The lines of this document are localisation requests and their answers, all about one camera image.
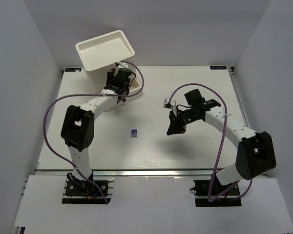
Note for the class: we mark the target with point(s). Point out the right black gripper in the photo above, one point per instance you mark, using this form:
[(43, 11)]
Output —
[(177, 119)]

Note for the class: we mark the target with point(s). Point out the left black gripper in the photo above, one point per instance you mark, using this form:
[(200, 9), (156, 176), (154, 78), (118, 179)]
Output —
[(115, 88)]

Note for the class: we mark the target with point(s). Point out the purple upside-down lego brick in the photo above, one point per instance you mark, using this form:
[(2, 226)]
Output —
[(134, 133)]

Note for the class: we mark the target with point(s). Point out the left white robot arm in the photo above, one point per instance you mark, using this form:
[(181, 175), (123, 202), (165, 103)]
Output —
[(78, 126)]

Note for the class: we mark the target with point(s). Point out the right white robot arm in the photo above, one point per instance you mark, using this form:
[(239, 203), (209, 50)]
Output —
[(255, 151)]

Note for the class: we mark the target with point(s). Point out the white drawer cabinet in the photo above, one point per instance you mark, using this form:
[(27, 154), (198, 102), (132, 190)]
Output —
[(100, 54)]

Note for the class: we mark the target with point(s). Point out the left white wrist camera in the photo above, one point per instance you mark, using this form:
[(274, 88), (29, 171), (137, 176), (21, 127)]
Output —
[(122, 65)]

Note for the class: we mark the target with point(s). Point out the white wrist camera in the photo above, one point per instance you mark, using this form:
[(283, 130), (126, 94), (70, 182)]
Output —
[(122, 65), (171, 104)]

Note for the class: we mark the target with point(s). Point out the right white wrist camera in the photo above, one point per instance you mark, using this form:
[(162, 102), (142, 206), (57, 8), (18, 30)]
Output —
[(171, 104)]

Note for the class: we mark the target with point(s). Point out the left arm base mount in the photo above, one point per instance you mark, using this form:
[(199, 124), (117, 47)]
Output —
[(82, 192)]

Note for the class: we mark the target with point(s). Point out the aluminium table front rail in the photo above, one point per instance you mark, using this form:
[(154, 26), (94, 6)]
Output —
[(131, 172)]

